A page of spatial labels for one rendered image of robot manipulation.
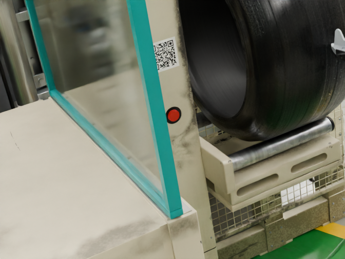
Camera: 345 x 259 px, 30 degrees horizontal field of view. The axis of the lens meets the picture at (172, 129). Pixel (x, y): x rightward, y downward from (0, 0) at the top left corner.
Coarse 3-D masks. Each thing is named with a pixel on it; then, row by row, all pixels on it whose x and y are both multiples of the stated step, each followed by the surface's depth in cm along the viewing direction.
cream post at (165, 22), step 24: (168, 0) 149; (168, 24) 151; (168, 72) 156; (168, 96) 158; (192, 96) 161; (168, 120) 161; (192, 120) 164; (192, 144) 166; (192, 168) 169; (192, 192) 172
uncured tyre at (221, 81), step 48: (192, 0) 192; (240, 0) 145; (288, 0) 144; (336, 0) 148; (192, 48) 196; (240, 48) 201; (288, 48) 144; (240, 96) 194; (288, 96) 150; (336, 96) 160
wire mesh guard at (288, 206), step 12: (312, 180) 249; (300, 192) 248; (324, 192) 253; (264, 204) 242; (288, 204) 247; (300, 204) 249; (252, 216) 241; (264, 216) 243; (240, 228) 240; (216, 240) 236
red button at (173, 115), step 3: (171, 111) 160; (174, 111) 160; (177, 111) 160; (168, 114) 160; (171, 114) 160; (174, 114) 160; (177, 114) 160; (168, 117) 160; (171, 117) 160; (174, 117) 160; (177, 117) 161; (171, 120) 160; (174, 120) 161
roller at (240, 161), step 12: (324, 120) 175; (288, 132) 172; (300, 132) 172; (312, 132) 173; (324, 132) 175; (264, 144) 169; (276, 144) 169; (288, 144) 171; (228, 156) 166; (240, 156) 166; (252, 156) 167; (264, 156) 168; (240, 168) 167
